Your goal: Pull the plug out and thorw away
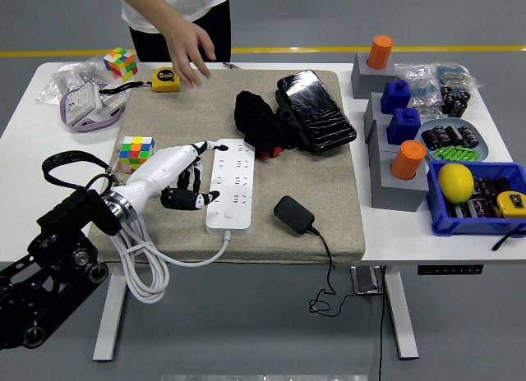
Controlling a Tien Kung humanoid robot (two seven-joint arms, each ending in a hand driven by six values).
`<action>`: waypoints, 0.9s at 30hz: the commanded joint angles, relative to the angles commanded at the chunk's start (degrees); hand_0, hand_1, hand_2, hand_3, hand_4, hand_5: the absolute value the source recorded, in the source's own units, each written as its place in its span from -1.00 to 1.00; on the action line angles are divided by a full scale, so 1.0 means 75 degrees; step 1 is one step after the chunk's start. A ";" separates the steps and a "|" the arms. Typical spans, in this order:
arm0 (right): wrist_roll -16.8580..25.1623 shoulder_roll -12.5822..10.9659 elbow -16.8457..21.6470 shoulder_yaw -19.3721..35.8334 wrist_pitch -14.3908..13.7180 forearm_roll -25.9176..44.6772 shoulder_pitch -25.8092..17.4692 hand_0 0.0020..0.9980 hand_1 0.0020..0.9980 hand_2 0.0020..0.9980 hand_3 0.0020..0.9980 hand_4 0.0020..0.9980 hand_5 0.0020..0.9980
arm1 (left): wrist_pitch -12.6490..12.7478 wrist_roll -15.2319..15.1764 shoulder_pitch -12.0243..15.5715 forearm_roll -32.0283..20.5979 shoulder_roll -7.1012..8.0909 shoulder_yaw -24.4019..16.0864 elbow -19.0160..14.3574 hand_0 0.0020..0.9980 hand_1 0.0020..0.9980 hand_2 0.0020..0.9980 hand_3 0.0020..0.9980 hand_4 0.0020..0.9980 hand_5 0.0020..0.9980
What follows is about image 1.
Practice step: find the person's hand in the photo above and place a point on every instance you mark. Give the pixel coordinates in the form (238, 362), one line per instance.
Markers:
(189, 48)

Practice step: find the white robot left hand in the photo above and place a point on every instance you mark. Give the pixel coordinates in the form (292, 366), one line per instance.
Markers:
(160, 171)

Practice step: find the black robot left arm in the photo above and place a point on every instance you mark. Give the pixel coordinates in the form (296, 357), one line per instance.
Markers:
(49, 274)

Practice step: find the person's forearm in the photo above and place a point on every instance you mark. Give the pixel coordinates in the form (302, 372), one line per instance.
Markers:
(144, 7)

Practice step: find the person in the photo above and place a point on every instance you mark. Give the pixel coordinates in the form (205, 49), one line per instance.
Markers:
(205, 24)

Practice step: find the Rubik's cube with yellow face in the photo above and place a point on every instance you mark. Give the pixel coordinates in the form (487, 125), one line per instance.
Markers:
(136, 153)

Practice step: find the silver pen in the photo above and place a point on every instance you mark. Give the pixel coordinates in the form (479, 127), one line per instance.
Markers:
(231, 65)

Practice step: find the grey-brown fabric mat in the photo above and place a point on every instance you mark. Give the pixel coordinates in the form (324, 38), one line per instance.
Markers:
(197, 106)

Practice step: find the Rubik's cube with white face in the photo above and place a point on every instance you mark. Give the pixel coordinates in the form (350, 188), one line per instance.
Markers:
(120, 62)

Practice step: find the lilac plastic tray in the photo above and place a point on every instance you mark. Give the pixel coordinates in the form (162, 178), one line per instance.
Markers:
(88, 127)

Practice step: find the black crumpled cloth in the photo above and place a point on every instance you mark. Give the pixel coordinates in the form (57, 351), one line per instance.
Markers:
(252, 112)

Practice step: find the small red object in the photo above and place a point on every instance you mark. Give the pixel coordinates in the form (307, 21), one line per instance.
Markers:
(273, 152)

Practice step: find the black phone holder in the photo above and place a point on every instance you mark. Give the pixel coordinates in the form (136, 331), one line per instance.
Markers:
(284, 115)

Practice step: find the clear bag of white parts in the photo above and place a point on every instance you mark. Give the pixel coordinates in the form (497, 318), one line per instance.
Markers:
(70, 75)

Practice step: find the white table leg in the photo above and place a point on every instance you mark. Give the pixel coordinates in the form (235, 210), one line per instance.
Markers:
(109, 315)
(400, 315)

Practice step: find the grey block with round hole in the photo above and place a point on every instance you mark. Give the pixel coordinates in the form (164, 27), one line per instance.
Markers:
(365, 83)

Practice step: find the orange cylinder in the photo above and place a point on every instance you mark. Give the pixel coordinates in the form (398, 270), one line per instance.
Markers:
(380, 52)
(408, 161)

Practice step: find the grey block with square hole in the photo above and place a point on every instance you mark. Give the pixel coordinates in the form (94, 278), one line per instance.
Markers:
(373, 110)
(380, 140)

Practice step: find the blue square peg block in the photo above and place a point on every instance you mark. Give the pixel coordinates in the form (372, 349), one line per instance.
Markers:
(404, 127)
(395, 97)

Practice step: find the clear bag of small parts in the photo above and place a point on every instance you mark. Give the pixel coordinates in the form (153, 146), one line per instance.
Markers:
(417, 79)

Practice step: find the silver box under table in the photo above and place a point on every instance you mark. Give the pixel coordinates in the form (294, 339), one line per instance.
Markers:
(363, 280)

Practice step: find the large grey block round hole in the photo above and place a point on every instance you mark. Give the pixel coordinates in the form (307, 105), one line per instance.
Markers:
(394, 194)

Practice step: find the black capacitor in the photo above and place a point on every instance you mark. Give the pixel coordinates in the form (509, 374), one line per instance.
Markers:
(441, 135)
(454, 135)
(469, 136)
(431, 139)

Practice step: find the clear bag of blue parts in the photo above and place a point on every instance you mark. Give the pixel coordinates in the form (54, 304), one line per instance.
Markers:
(454, 73)

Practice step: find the pile of black capacitors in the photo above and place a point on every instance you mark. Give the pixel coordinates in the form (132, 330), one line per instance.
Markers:
(455, 101)

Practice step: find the row of green batteries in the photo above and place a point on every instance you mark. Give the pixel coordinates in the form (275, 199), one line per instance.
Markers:
(456, 153)

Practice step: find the yellow lemon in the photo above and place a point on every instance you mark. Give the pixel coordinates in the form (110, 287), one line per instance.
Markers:
(456, 184)

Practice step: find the black table control panel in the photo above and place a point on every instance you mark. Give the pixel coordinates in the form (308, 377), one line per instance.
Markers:
(450, 270)

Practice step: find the blue plastic bin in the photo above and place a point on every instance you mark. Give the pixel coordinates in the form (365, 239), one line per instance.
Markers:
(464, 227)

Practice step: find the light blue oval plate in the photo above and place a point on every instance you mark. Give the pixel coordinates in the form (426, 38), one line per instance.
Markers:
(483, 149)

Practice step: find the capacitors heap in bin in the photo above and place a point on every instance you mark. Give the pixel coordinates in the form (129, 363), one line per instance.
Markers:
(485, 200)

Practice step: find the yellow tape measure with label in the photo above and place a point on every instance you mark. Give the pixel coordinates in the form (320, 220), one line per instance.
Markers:
(511, 204)

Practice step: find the white wall socket plate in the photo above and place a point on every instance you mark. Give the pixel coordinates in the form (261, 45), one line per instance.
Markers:
(113, 102)
(82, 104)

